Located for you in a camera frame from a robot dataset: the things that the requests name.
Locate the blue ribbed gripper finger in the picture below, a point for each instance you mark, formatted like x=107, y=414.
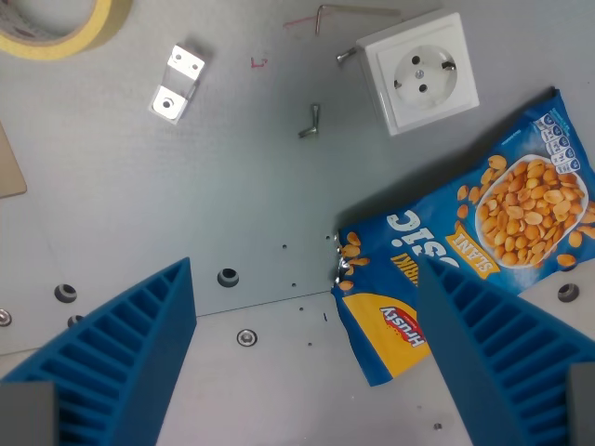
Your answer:
x=502, y=353
x=116, y=353

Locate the countersunk table bolt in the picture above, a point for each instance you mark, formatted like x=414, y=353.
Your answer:
x=4, y=317
x=246, y=337

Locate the blue peanut snack bag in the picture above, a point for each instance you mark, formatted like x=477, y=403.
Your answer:
x=465, y=218

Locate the brown cardboard piece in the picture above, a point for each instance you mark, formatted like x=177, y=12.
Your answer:
x=9, y=162

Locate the small metal screw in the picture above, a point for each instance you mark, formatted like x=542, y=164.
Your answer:
x=346, y=55
x=315, y=114
x=308, y=131

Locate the yellow masking tape roll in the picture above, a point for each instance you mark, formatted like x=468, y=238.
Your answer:
x=70, y=32

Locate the metal allen key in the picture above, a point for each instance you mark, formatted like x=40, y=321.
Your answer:
x=325, y=9

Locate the bent metal mounting bracket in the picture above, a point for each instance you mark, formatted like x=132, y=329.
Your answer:
x=176, y=83

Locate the white wall power socket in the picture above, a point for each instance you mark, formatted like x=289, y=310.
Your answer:
x=417, y=73

